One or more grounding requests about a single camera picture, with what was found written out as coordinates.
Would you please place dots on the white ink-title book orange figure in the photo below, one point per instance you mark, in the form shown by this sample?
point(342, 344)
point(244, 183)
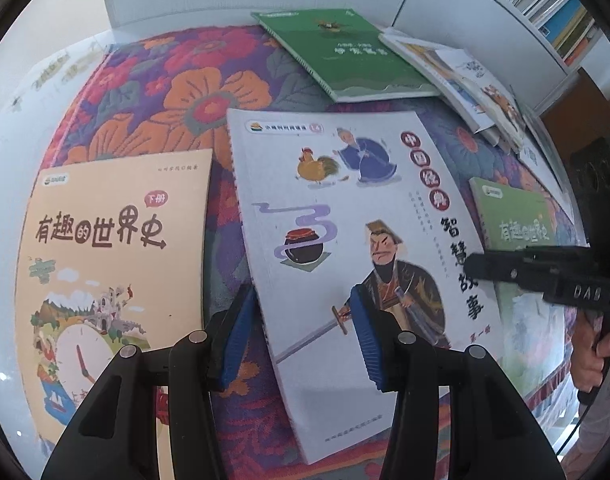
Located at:
point(485, 80)

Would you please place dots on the dark green book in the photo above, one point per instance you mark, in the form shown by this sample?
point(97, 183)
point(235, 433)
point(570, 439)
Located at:
point(345, 55)

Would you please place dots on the plain white cover book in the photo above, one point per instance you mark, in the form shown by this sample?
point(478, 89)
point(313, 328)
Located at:
point(540, 170)

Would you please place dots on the row of white blue books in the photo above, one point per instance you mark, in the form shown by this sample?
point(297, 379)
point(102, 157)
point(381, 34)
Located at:
point(560, 15)

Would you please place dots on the light green book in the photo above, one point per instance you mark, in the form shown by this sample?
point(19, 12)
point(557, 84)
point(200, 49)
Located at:
point(515, 210)

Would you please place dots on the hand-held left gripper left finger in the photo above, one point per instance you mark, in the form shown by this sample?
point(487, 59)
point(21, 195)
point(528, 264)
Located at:
point(235, 340)

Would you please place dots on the person's right hand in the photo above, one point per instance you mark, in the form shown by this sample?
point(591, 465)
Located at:
point(582, 355)

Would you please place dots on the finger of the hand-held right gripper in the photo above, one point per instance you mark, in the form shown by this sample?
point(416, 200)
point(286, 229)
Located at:
point(500, 267)

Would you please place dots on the floral blanket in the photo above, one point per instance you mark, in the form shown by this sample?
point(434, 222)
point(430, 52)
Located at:
point(195, 85)

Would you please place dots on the cream clock cover book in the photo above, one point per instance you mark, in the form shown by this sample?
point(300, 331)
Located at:
point(110, 260)

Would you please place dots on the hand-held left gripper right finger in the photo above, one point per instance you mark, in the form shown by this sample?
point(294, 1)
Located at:
point(367, 340)

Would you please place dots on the white swordsman storybook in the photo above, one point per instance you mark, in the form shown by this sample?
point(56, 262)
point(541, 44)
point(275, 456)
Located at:
point(335, 210)

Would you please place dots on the person's right forearm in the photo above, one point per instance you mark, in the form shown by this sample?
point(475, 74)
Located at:
point(607, 425)

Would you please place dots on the illustrated orange teal book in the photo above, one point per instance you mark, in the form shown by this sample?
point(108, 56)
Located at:
point(425, 60)

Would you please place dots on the brown wooden cabinet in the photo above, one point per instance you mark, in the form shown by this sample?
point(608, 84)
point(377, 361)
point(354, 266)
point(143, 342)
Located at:
point(575, 115)

